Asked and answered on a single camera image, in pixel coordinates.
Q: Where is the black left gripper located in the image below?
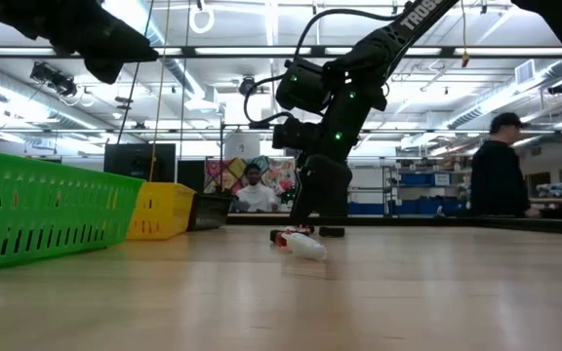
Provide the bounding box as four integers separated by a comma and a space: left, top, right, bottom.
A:
41, 0, 159, 84

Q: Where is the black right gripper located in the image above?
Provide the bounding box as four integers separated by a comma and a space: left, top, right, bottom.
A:
288, 154, 355, 239

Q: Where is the small orange pumpkin figure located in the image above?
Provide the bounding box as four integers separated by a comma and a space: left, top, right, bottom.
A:
269, 227, 293, 249

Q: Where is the blue storage bin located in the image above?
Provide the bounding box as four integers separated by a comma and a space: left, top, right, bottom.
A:
347, 202, 394, 217
400, 172, 453, 187
397, 197, 472, 217

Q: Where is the white cabinet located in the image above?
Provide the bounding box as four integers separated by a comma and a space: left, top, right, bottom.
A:
347, 165, 387, 204

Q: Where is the person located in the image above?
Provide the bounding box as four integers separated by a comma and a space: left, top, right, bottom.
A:
234, 163, 282, 215
469, 111, 541, 219

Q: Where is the black slotted plastic basket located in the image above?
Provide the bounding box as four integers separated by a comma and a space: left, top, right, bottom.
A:
186, 192, 236, 232

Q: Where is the black monitor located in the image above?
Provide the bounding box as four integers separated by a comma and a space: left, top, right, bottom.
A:
103, 142, 178, 184

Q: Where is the white board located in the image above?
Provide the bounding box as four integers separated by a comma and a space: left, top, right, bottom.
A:
223, 132, 261, 160

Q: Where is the black upright panel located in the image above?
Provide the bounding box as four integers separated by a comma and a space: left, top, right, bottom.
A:
177, 159, 207, 195

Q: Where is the yellow slotted plastic basket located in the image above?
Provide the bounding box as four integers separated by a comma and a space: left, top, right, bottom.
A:
125, 181, 198, 242

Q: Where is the green slotted plastic basket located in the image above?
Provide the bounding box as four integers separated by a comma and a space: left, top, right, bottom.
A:
0, 148, 145, 273

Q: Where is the white cable loop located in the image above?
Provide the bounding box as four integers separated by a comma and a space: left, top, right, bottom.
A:
187, 3, 217, 35

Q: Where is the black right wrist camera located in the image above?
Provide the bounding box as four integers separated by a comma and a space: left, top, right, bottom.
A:
271, 116, 322, 151

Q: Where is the colourful wall poster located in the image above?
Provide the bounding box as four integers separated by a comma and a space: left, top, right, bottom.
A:
204, 155, 298, 206

